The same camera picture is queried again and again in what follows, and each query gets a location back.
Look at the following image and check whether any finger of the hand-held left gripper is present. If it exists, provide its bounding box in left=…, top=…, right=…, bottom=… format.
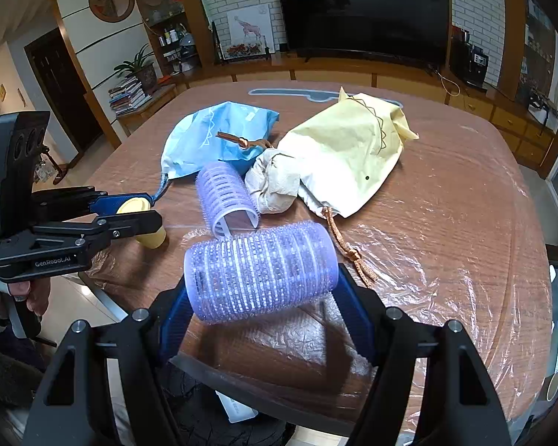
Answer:
left=32, top=210, right=163, bottom=254
left=30, top=186, right=154, bottom=219

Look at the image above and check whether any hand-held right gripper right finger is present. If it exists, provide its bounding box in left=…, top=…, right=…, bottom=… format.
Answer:
left=337, top=262, right=512, bottom=446

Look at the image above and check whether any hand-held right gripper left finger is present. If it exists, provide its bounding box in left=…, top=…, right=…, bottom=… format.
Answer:
left=25, top=283, right=205, bottom=446

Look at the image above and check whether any small yellow cup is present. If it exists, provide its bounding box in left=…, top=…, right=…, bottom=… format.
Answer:
left=116, top=197, right=167, bottom=249

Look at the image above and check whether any large purple hair roller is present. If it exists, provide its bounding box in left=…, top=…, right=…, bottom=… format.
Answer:
left=185, top=220, right=340, bottom=326

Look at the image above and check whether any black trash bin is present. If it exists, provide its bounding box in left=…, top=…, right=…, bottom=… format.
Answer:
left=160, top=362, right=298, bottom=446

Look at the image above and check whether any white printed packet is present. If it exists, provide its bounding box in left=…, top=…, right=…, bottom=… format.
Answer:
left=195, top=162, right=262, bottom=240

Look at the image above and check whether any light blue plastic wrapper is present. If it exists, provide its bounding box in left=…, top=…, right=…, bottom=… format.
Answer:
left=151, top=101, right=280, bottom=208

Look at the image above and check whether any beige paper ball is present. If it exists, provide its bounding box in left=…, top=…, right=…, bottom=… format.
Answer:
left=244, top=149, right=303, bottom=214

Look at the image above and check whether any yellow paper wrapper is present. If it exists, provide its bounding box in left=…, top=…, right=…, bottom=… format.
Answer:
left=279, top=86, right=419, bottom=289

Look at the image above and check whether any person's left hand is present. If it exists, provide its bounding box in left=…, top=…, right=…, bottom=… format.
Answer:
left=8, top=279, right=52, bottom=319

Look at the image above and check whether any dark wooden door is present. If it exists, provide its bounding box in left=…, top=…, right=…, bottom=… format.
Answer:
left=24, top=28, right=104, bottom=168

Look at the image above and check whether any low wooden side table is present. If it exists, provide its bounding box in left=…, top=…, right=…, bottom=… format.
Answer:
left=116, top=84, right=177, bottom=138

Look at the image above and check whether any white paper sheet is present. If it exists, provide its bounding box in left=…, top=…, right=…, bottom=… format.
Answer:
left=215, top=390, right=260, bottom=424

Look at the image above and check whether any clear plastic wrapper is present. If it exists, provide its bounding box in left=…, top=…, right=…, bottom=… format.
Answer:
left=81, top=81, right=556, bottom=428

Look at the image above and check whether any stack of books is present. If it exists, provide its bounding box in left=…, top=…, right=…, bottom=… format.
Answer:
left=108, top=77, right=153, bottom=117

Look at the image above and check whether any potted green plant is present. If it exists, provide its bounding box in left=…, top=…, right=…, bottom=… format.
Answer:
left=114, top=44, right=159, bottom=94

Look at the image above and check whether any grey-blue table mat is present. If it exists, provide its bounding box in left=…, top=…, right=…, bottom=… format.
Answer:
left=248, top=87, right=403, bottom=109

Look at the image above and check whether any glass display cabinet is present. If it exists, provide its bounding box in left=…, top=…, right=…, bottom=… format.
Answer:
left=125, top=0, right=203, bottom=75

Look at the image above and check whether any giraffe picture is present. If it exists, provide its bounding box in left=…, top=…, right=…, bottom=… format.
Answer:
left=226, top=4, right=275, bottom=59

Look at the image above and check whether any black coffee machine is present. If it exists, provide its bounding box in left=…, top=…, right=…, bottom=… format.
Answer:
left=451, top=25, right=489, bottom=89

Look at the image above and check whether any black flat television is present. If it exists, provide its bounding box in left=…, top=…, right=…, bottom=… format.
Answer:
left=273, top=0, right=451, bottom=65

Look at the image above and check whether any round wooden wall plaque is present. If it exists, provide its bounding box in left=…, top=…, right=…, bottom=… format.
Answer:
left=89, top=0, right=135, bottom=23

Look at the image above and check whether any white cable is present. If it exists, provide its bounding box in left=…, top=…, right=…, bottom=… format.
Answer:
left=438, top=71, right=462, bottom=99

